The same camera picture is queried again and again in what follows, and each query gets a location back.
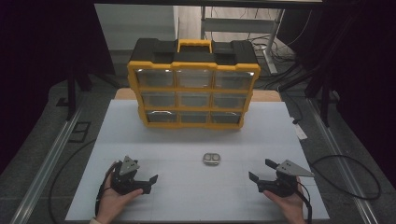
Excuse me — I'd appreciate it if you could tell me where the person's right hand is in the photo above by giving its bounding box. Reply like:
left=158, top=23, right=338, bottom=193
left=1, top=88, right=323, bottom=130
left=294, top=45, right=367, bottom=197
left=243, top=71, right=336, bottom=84
left=262, top=176, right=308, bottom=224

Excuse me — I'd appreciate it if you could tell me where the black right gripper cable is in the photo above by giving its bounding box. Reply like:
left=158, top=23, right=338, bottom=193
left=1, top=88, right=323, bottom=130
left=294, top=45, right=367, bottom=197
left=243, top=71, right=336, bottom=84
left=295, top=181, right=313, bottom=224

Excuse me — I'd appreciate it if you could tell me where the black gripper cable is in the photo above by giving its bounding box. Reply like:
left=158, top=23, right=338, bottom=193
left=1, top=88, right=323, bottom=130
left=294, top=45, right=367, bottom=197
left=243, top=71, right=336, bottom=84
left=295, top=181, right=313, bottom=224
left=94, top=161, right=120, bottom=217

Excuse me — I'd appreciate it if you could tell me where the clear plastic drawer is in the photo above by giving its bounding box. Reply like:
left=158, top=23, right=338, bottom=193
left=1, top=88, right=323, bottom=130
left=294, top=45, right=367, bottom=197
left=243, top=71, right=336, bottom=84
left=214, top=70, right=255, bottom=91

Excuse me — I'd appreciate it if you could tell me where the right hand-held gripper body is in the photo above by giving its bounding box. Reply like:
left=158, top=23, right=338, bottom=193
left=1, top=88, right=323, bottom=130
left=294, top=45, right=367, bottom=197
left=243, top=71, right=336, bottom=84
left=257, top=159, right=316, bottom=199

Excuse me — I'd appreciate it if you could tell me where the person's left hand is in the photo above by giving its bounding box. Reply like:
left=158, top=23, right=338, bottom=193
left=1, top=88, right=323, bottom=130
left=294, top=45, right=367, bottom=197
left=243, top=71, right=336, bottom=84
left=94, top=161, right=145, bottom=224

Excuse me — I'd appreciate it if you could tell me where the bundle of black floor cables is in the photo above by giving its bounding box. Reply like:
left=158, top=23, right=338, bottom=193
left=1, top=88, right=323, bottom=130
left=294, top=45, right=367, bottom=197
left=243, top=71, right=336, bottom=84
left=248, top=34, right=300, bottom=91

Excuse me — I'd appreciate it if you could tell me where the grey metal desk frame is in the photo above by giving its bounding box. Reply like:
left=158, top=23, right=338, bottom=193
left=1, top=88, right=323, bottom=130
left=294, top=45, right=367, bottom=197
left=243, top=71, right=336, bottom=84
left=200, top=6, right=286, bottom=75

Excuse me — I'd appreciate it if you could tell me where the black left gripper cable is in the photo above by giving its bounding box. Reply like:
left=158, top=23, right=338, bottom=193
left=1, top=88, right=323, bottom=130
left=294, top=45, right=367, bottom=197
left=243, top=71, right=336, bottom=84
left=94, top=161, right=120, bottom=217

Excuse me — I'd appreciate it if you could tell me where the dark curtain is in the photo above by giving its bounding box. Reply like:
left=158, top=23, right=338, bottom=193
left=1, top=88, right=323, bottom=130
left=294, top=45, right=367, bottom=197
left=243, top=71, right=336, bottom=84
left=0, top=0, right=116, bottom=175
left=279, top=0, right=396, bottom=181

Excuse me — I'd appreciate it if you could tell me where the black metal stand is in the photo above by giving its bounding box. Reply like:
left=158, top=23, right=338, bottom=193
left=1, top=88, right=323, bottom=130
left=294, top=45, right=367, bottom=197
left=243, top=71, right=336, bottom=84
left=319, top=83, right=332, bottom=127
left=55, top=62, right=78, bottom=121

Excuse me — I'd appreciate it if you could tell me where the silver twin round metal tin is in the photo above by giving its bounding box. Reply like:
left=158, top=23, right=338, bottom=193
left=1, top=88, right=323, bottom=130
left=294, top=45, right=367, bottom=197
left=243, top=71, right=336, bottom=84
left=202, top=152, right=222, bottom=167

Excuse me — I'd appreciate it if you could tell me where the aluminium floor rail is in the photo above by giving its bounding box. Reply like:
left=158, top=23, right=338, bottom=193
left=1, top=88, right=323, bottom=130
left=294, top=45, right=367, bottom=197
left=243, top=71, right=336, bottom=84
left=8, top=101, right=87, bottom=224
left=307, top=98, right=381, bottom=224

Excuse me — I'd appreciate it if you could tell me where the white cable tag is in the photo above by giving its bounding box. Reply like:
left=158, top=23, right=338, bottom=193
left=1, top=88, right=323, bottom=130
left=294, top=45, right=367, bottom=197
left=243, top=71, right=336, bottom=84
left=292, top=120, right=308, bottom=141

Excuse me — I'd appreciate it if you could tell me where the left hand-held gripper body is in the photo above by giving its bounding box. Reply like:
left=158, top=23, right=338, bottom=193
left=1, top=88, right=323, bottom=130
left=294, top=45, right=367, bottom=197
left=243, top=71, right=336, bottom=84
left=110, top=155, right=152, bottom=196

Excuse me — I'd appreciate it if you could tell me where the looped black floor cable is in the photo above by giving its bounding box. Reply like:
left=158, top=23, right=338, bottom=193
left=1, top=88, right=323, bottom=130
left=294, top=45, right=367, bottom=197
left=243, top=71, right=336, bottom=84
left=311, top=154, right=381, bottom=201

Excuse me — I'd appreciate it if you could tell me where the yellow black drawer organizer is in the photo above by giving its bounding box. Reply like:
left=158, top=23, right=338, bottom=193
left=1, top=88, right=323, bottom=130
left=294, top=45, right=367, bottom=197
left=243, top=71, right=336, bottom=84
left=126, top=37, right=262, bottom=131

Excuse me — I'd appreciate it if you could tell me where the wooden table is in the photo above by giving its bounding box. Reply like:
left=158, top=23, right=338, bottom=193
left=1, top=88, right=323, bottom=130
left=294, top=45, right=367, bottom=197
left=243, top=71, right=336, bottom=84
left=114, top=88, right=283, bottom=103

